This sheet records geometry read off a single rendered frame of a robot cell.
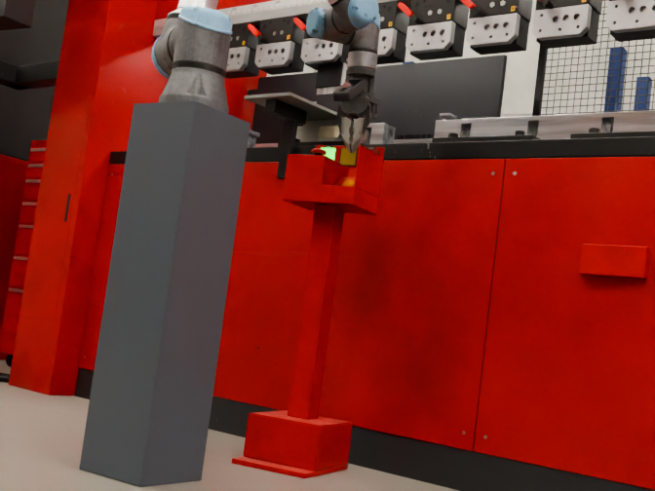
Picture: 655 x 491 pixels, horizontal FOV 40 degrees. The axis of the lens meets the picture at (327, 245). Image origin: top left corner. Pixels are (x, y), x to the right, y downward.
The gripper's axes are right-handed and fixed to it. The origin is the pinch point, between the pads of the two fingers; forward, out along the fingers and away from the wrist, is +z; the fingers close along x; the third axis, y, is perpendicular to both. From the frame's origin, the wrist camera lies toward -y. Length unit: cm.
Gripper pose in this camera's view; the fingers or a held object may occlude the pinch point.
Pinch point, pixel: (351, 147)
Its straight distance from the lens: 230.2
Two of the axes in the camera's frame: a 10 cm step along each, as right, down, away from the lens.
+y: 4.2, 0.5, 9.0
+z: -0.9, 10.0, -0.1
